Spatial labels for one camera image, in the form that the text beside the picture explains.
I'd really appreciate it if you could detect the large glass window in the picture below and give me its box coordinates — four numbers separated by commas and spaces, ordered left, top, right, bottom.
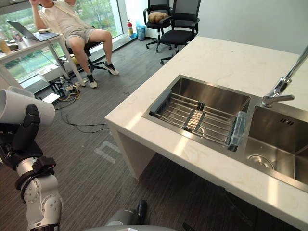
0, 0, 125, 81

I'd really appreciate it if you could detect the stainless steel double sink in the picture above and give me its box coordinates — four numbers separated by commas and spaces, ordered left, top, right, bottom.
141, 74, 308, 193

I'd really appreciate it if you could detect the yellow object on desk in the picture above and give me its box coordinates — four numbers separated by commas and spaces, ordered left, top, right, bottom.
0, 39, 12, 54

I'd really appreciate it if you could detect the black office chair with armrests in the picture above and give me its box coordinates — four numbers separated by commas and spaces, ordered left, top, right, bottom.
160, 0, 202, 65

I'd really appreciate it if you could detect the white marble kitchen island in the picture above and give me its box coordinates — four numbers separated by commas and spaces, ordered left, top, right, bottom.
104, 36, 308, 231

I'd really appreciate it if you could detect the red fire extinguisher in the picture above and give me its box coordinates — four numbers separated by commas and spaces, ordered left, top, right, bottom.
126, 19, 134, 38

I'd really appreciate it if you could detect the black device on floor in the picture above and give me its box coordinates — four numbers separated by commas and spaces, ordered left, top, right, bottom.
48, 80, 67, 97

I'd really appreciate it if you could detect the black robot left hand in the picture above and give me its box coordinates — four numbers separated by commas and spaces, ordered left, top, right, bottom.
0, 104, 44, 169

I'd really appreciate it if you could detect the brown cushion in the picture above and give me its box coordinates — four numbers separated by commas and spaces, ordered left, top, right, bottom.
147, 12, 170, 24

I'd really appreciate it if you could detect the chrome kitchen faucet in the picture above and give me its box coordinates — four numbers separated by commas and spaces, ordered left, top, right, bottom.
261, 44, 308, 108

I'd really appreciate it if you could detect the white paper sheet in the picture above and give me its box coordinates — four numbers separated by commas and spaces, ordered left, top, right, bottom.
41, 93, 61, 104

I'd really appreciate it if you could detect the steel sink drying rack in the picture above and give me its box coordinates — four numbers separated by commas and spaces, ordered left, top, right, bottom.
149, 90, 248, 152

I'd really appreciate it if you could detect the bin with blue bag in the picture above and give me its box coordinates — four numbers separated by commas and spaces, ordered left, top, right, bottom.
135, 21, 146, 41

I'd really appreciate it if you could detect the silver robot left leg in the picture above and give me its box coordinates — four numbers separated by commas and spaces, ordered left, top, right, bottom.
105, 199, 148, 227

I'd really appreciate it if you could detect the black floor cable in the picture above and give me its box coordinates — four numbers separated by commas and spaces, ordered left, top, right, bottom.
54, 103, 109, 133

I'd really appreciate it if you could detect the black mesh office chair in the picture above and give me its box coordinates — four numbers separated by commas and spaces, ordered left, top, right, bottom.
143, 0, 173, 53

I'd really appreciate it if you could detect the black swivel chair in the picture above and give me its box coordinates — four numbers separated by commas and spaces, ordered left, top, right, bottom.
66, 40, 109, 73

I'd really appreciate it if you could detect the yellow cable bundle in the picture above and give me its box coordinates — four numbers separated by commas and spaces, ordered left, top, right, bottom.
57, 86, 81, 102

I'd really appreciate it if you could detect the white office desk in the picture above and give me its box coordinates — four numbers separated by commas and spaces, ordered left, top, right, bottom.
0, 33, 87, 97

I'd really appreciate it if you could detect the grey open laptop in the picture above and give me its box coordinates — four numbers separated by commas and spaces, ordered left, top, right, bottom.
6, 20, 60, 42

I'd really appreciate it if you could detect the steel sink drain strainer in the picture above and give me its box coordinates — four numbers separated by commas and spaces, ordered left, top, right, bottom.
247, 154, 275, 170

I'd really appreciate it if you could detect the person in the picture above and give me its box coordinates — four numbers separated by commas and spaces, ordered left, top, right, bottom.
28, 0, 120, 89

